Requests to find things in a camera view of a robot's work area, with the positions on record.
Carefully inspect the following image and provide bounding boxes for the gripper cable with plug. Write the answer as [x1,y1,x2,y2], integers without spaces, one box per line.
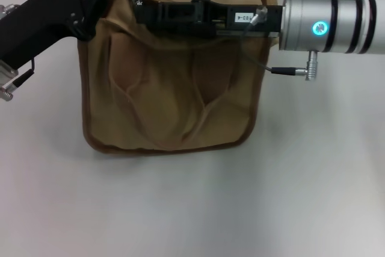
[0,59,36,102]
[240,6,321,82]

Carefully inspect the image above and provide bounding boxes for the khaki canvas food bag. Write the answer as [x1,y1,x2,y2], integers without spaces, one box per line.
[76,0,279,153]

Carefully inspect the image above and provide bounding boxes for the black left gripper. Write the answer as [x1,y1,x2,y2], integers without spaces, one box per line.
[0,0,111,70]

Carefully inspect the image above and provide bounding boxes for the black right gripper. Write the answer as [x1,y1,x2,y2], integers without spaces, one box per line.
[134,0,285,39]

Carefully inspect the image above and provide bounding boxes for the left gripper cable with plug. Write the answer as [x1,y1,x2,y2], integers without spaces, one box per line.
[0,59,36,102]

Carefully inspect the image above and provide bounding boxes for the right gripper cable with plug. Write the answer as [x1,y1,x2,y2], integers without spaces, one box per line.
[240,6,321,82]

